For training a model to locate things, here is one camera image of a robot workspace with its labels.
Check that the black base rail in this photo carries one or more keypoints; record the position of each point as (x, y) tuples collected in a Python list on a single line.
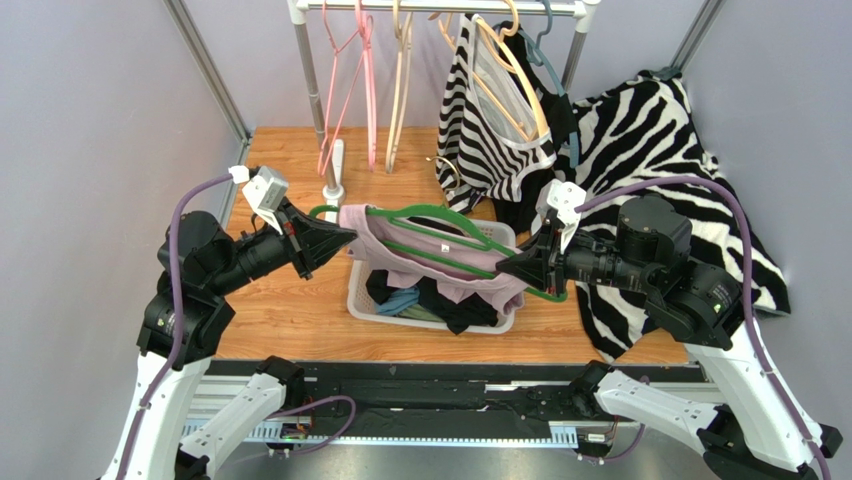
[(443, 402)]

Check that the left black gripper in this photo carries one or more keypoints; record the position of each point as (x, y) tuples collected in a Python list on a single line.
[(311, 242)]

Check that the thick pink plastic hanger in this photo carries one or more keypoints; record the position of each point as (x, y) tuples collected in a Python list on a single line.
[(364, 25)]

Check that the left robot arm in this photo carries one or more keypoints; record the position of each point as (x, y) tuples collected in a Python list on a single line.
[(182, 329)]

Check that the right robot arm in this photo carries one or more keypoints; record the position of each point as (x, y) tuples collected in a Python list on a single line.
[(756, 431)]

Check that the black tank top on right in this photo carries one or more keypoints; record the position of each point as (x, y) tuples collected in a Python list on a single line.
[(520, 215)]

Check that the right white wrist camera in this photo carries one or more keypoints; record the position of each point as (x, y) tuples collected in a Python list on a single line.
[(556, 206)]

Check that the green hanger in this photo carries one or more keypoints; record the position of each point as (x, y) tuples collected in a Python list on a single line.
[(471, 237)]

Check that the zebra print blanket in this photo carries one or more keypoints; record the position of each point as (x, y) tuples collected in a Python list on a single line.
[(643, 129)]

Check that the beige wooden hanger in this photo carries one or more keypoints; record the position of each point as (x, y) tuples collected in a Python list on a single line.
[(403, 36)]

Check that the mauve tank top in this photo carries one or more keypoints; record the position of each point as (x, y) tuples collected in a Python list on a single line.
[(503, 292)]

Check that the grey-blue hanger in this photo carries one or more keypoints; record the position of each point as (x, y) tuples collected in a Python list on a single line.
[(552, 73)]

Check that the blue tank top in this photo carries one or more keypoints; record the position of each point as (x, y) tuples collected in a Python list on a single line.
[(398, 301)]

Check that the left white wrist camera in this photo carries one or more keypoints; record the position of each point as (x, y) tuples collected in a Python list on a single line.
[(264, 191)]

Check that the cream hanger with striped top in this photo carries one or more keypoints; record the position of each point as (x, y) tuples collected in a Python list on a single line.
[(493, 132)]

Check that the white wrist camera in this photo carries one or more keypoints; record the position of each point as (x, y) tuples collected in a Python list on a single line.
[(556, 206), (264, 191)]

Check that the black garment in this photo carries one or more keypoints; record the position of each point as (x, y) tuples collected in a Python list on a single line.
[(458, 317)]

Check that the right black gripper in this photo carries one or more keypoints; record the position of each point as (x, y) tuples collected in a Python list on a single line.
[(552, 254)]

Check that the metal clothes rack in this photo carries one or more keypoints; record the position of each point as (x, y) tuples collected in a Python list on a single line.
[(334, 191)]

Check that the thin pink wire hanger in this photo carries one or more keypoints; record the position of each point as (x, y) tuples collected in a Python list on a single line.
[(332, 129)]

